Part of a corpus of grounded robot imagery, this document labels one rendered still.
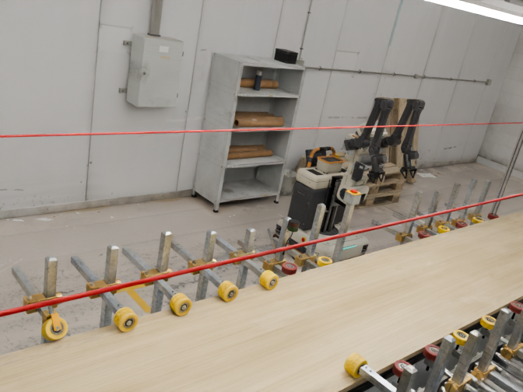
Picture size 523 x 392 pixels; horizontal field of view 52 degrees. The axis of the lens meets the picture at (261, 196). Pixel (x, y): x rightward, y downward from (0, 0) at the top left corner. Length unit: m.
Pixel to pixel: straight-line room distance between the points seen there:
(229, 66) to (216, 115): 0.51
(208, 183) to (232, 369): 3.71
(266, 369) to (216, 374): 0.20
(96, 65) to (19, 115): 0.75
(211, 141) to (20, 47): 1.99
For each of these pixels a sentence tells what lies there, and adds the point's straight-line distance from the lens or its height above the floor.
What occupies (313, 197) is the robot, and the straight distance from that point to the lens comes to 4.73.
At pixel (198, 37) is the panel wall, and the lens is 5.40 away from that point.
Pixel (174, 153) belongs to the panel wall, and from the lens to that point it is 5.58.
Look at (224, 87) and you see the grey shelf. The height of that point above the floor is 1.26.
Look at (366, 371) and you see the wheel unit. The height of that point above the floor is 0.96.
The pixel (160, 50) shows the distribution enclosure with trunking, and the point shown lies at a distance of 4.92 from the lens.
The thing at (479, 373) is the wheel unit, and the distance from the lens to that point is 2.67.
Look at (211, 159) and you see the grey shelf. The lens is 5.56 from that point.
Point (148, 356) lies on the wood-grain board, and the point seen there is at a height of 0.90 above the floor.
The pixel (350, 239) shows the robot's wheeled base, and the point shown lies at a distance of 4.94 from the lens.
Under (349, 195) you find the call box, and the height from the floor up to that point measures 1.20.
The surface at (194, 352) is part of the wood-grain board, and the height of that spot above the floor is 0.90.
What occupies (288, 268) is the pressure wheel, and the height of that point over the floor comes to 0.91.
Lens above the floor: 2.21
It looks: 21 degrees down
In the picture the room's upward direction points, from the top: 11 degrees clockwise
